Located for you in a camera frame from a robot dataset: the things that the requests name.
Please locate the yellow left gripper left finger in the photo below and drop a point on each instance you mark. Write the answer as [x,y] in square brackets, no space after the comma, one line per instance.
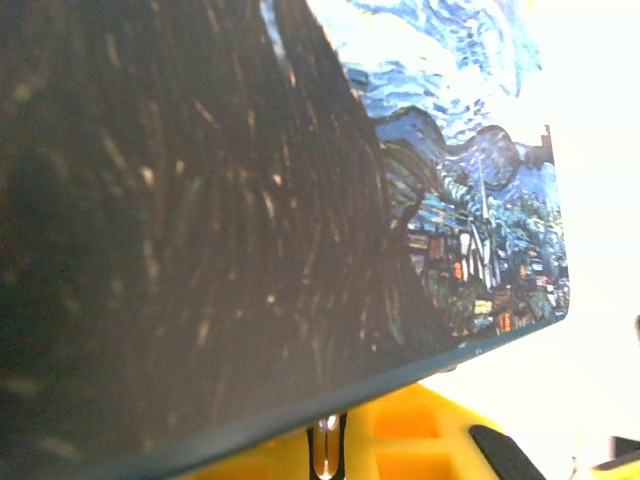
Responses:
[270,462]

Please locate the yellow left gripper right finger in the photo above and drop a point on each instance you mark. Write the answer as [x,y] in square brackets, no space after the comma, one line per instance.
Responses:
[410,440]

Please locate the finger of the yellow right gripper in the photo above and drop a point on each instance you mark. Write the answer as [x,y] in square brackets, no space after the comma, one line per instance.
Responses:
[620,472]

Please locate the starry night print mat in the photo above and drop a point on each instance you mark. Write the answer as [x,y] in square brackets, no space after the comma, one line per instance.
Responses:
[200,200]

